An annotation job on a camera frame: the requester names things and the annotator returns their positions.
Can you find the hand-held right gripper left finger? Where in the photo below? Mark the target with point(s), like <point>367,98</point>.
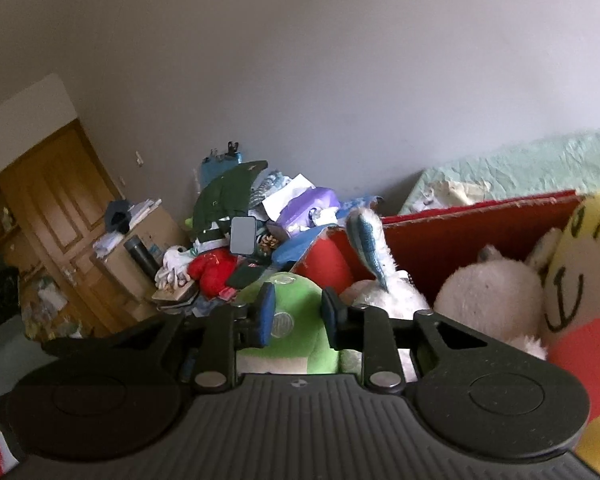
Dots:
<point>268,310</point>

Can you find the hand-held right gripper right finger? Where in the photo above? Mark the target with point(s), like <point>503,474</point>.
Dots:
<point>330,317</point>

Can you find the green plush toy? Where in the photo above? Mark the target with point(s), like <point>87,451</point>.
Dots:
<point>300,300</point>

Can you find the red cardboard box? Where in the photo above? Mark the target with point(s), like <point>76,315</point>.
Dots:
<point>430,245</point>

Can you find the white plush toy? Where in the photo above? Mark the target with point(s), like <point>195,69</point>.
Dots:
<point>490,295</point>

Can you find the yellow plush cat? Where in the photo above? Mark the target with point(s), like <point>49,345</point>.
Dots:
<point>595,260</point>

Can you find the black wallet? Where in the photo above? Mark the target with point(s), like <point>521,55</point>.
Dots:
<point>247,275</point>

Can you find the blue cloth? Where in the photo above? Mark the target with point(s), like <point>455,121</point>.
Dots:
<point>292,250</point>

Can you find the red plush toy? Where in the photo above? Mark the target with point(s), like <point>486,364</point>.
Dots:
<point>210,270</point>

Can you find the white plush glove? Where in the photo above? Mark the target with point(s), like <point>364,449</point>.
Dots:
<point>175,262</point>

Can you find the purple tissue packet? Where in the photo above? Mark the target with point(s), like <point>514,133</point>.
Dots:
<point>310,205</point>

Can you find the white tissue paper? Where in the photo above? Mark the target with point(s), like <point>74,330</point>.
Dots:
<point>287,192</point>

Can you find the black bottle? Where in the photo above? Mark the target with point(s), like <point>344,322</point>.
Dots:
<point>140,255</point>

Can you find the teal bag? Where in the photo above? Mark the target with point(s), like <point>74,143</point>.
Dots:
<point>215,165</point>

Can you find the dark cap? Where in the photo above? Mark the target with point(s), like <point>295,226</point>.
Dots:
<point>117,215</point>

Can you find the wooden door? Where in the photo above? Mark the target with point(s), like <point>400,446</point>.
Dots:
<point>55,200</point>

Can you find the printed bedsheet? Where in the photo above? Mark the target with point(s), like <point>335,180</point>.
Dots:
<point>530,165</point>

